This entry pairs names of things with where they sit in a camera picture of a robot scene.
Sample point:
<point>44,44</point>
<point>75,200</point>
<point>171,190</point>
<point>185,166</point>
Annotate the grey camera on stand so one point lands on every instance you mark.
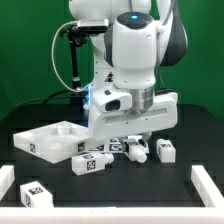
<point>95,26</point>

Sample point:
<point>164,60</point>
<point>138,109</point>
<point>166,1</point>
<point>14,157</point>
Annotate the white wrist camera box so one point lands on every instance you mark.
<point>109,100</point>

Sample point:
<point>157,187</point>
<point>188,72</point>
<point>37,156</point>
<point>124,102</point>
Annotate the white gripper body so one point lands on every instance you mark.
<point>108,125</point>

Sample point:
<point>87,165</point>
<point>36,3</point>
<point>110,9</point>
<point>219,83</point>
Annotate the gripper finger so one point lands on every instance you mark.
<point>145,138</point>

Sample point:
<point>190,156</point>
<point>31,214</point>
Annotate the white marker sheet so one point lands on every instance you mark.
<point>115,146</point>

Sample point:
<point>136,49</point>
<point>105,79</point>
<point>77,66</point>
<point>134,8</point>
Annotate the black camera stand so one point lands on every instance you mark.
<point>76,39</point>

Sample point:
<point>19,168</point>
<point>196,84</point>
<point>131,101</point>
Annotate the white U-shaped fence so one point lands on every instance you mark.
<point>211,213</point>

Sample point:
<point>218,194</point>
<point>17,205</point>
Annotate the white square tabletop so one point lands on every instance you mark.
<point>56,142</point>

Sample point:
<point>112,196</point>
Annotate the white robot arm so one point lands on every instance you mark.
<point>129,47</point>

